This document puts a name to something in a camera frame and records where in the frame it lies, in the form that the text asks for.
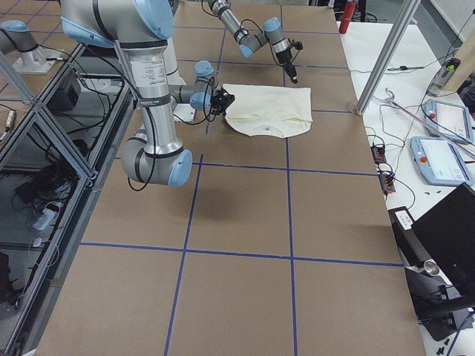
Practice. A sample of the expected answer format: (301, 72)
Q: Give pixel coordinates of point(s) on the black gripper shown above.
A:
(223, 101)
(284, 56)

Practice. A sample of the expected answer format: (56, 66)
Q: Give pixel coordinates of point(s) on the cream long-sleeve cat shirt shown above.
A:
(260, 110)

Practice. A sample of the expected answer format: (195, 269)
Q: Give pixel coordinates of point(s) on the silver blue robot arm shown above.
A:
(251, 37)
(141, 30)

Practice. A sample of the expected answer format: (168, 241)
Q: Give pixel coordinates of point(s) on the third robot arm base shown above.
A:
(16, 37)

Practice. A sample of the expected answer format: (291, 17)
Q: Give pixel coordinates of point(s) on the red bottle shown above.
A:
(349, 10)

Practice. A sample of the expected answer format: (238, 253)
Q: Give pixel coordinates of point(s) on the black orange electronics box far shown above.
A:
(378, 152)

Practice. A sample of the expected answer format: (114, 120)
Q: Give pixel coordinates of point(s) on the black orange electronics box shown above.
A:
(386, 179)
(378, 152)

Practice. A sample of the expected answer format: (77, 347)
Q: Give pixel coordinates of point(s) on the black orange electronics box near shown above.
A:
(386, 179)

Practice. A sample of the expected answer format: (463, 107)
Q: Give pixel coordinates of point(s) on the far blue teach pendant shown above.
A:
(449, 119)

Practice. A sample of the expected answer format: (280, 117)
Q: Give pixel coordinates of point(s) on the blue teach pendant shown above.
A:
(449, 119)
(439, 162)

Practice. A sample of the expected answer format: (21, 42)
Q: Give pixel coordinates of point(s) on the near blue teach pendant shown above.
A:
(439, 162)

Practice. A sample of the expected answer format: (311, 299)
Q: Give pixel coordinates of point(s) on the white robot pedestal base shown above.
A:
(174, 66)

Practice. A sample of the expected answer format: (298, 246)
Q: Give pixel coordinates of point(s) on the aluminium frame post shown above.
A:
(395, 35)

